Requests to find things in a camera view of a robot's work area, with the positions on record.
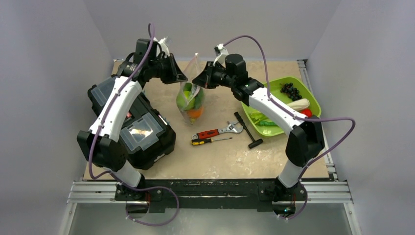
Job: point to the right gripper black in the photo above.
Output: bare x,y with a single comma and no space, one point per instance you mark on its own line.
209,75

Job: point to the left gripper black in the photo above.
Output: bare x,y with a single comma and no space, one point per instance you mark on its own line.
175,75

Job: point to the bok choy green white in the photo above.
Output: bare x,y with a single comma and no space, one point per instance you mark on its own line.
194,89

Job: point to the clear zip top bag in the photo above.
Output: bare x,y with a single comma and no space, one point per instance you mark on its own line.
191,70

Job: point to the orange tangerine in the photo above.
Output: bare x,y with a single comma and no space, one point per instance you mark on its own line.
195,113

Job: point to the green apple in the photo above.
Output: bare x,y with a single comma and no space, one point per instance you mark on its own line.
188,102

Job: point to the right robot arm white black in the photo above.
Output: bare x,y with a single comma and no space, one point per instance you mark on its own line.
305,134

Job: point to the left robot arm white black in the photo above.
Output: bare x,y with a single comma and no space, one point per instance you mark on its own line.
100,144

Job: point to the yellow black screwdriver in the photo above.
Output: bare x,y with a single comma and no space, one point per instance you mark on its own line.
198,142

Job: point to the celery stalk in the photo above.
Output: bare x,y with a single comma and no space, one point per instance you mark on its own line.
291,105

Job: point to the black toolbox near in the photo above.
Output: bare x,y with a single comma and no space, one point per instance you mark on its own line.
147,139

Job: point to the black toolbox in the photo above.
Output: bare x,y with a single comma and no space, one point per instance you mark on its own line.
99,94
147,139

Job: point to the green plastic basin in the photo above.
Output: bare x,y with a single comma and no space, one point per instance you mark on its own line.
270,131

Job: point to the green chili pepper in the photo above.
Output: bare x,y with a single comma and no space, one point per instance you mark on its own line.
266,123

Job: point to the black toolbox far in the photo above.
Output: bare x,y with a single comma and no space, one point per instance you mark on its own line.
99,94

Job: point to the black hammer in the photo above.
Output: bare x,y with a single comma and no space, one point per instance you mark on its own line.
254,142

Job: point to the dark grapes bunch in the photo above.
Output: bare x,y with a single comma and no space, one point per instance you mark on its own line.
290,91

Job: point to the red tomato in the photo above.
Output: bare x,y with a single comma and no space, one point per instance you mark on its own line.
307,112

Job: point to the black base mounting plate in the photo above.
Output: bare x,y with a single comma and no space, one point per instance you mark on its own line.
263,195

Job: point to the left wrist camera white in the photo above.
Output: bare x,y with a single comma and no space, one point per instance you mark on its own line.
162,47

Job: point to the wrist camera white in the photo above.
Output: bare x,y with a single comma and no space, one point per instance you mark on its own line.
221,53
162,47

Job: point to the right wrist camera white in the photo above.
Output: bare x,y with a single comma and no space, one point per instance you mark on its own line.
221,53

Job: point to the red handled adjustable wrench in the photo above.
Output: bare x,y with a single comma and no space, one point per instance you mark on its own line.
232,127

